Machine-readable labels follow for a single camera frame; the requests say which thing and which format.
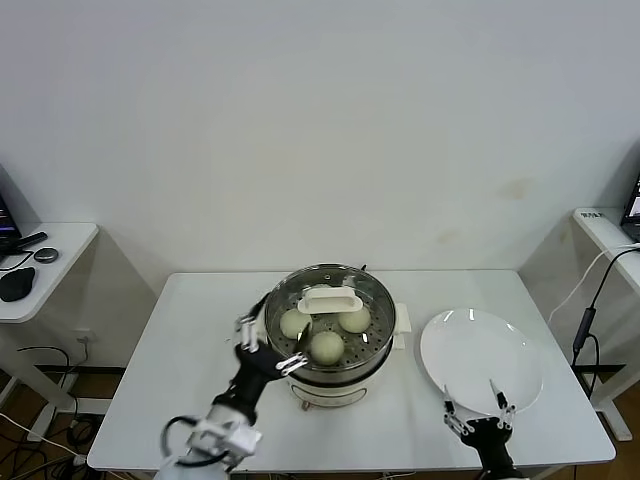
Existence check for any large white plate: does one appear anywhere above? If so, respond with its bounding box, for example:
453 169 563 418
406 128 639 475
419 308 545 417

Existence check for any white side desk with mouse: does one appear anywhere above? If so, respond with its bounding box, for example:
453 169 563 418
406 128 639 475
0 221 101 441

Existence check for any black stick-shaped device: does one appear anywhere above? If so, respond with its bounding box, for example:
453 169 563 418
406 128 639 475
12 231 50 250

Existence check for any white floor cable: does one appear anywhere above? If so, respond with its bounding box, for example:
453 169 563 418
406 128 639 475
0 412 89 466

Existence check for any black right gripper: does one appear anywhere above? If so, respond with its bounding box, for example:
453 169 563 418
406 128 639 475
442 379 517 474

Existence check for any white side desk with label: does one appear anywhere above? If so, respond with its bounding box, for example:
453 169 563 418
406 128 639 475
572 207 640 441

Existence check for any perforated steel steamer basket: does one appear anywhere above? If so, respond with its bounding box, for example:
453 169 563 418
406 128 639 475
263 264 399 381

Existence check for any thin black desk cable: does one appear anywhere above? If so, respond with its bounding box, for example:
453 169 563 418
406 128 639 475
0 249 34 272

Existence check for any black computer mouse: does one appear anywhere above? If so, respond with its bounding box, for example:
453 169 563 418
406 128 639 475
0 266 39 302

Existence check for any cream electric cooker pot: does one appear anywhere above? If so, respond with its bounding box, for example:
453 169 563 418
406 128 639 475
248 302 414 414

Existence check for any black laptop with lit screen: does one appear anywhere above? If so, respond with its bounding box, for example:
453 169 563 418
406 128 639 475
620 172 640 236

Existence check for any glass lid with cream handle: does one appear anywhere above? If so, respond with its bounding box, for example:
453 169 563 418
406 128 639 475
264 264 396 371

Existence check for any black floor cable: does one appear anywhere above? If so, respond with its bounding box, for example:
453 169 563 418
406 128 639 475
17 344 76 401

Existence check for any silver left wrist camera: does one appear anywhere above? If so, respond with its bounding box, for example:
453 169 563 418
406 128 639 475
187 417 264 461

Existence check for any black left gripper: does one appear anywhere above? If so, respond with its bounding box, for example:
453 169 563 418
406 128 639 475
232 295 312 401

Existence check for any dark laptop with purple screen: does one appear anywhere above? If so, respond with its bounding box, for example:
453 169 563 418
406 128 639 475
0 189 24 259

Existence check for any black cable with adapter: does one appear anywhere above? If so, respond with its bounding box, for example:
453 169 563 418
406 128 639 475
571 244 640 396

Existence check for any white hanging cable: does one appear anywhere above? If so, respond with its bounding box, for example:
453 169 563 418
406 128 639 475
548 243 639 324

